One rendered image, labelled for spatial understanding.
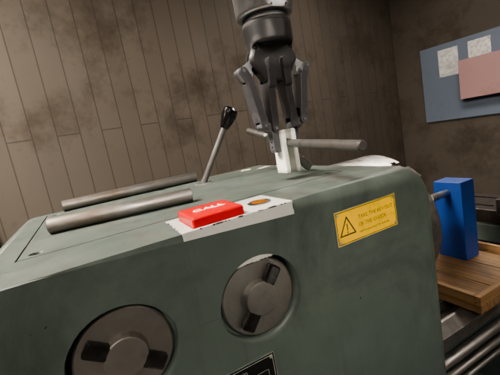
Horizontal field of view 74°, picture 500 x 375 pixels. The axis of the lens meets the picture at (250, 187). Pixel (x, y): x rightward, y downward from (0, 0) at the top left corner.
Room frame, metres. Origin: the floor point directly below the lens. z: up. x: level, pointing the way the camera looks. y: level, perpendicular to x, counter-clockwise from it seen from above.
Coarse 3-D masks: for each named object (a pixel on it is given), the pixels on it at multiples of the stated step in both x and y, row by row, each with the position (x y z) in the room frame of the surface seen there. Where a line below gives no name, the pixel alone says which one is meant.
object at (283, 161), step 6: (282, 132) 0.52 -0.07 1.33; (282, 138) 0.53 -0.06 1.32; (282, 144) 0.53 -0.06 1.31; (282, 150) 0.53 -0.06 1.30; (276, 156) 0.55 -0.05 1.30; (282, 156) 0.53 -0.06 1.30; (288, 156) 0.53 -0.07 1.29; (282, 162) 0.53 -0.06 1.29; (288, 162) 0.53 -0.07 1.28; (282, 168) 0.54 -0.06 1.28; (288, 168) 0.53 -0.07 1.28
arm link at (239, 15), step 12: (240, 0) 0.51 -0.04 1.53; (252, 0) 0.50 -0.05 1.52; (264, 0) 0.50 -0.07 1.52; (276, 0) 0.50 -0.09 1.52; (288, 0) 0.51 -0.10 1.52; (240, 12) 0.52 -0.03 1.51; (252, 12) 0.51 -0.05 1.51; (264, 12) 0.51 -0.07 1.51; (276, 12) 0.52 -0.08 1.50; (288, 12) 0.54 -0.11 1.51; (240, 24) 0.55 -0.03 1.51
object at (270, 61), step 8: (272, 64) 0.52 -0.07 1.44; (272, 72) 0.52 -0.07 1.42; (272, 80) 0.52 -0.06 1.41; (264, 88) 0.53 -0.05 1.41; (272, 88) 0.53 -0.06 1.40; (264, 96) 0.54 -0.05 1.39; (272, 96) 0.53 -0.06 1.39; (264, 104) 0.54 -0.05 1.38; (272, 104) 0.52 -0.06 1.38; (272, 112) 0.52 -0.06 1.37; (272, 120) 0.52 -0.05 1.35; (272, 128) 0.52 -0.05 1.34
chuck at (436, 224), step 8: (352, 160) 0.76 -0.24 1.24; (360, 160) 0.75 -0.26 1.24; (368, 160) 0.74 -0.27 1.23; (376, 160) 0.73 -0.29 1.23; (384, 160) 0.73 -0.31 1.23; (392, 160) 0.73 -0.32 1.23; (432, 200) 0.65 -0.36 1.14; (432, 208) 0.65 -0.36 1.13; (432, 216) 0.64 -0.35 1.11; (432, 224) 0.64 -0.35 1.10; (440, 224) 0.65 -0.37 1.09; (432, 232) 0.63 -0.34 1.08; (440, 232) 0.64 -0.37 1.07; (440, 240) 0.65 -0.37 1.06
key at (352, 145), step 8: (248, 128) 0.65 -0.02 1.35; (256, 136) 0.63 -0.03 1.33; (288, 144) 0.52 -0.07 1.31; (296, 144) 0.49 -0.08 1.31; (304, 144) 0.46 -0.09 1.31; (312, 144) 0.44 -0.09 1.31; (320, 144) 0.42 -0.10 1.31; (328, 144) 0.40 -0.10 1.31; (336, 144) 0.38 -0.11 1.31; (344, 144) 0.36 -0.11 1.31; (352, 144) 0.35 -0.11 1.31; (360, 144) 0.34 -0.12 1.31
